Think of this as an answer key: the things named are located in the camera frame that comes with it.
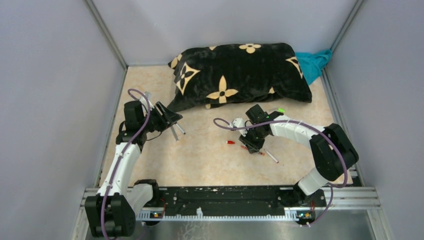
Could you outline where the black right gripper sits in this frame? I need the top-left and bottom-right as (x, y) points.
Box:
(239, 125), (268, 154)

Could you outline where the white marker with black cap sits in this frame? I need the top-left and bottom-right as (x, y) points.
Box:
(175, 123), (186, 135)

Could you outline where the grey checkered pen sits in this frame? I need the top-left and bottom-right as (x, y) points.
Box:
(170, 125), (179, 141)

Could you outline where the white marker with red tip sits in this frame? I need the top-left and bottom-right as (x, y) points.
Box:
(264, 149), (279, 164)

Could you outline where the clear highlighter with green cap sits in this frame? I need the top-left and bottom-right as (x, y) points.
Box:
(269, 107), (285, 114)

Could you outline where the red orange pen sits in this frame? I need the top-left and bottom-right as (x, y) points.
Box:
(240, 145), (266, 156)

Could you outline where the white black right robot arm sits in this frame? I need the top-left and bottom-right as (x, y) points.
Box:
(230, 104), (359, 207)

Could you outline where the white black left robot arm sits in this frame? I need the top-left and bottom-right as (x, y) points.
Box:
(84, 99), (183, 240)

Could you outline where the black pillow with beige flowers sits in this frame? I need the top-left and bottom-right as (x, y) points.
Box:
(168, 42), (313, 112)

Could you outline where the teal cloth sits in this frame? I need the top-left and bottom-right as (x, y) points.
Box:
(295, 49), (333, 86)

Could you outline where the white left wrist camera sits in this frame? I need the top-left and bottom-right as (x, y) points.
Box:
(140, 91), (155, 110)

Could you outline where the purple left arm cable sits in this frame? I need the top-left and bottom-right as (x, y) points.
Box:
(100, 88), (152, 240)

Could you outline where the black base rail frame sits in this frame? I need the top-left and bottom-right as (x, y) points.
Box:
(80, 185), (382, 227)

